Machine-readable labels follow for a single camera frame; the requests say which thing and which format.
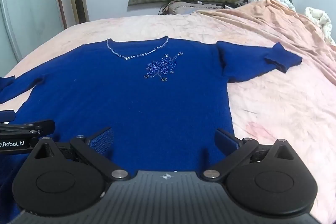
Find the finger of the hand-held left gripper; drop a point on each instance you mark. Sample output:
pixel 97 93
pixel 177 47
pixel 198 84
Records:
pixel 43 126
pixel 7 116

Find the blue beaded sweater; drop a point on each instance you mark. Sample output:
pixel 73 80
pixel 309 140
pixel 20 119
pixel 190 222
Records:
pixel 131 108

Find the peach blanket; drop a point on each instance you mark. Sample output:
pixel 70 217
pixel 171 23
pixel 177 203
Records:
pixel 262 19

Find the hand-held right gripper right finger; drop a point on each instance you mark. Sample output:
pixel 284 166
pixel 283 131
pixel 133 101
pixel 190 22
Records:
pixel 226 140

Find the beige patterned pillow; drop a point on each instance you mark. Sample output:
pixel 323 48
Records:
pixel 183 7

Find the pink floral bed sheet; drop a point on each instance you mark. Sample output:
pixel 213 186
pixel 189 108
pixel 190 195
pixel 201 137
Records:
pixel 275 119

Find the cream quilt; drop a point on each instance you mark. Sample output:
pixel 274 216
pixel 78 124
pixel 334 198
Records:
pixel 321 19

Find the dark cloth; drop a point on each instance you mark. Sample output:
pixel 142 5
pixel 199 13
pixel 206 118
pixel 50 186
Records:
pixel 236 3

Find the frosted glass wardrobe door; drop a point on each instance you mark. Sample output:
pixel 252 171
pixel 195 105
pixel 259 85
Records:
pixel 26 16

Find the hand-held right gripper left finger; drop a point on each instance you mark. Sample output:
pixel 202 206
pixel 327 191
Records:
pixel 103 140

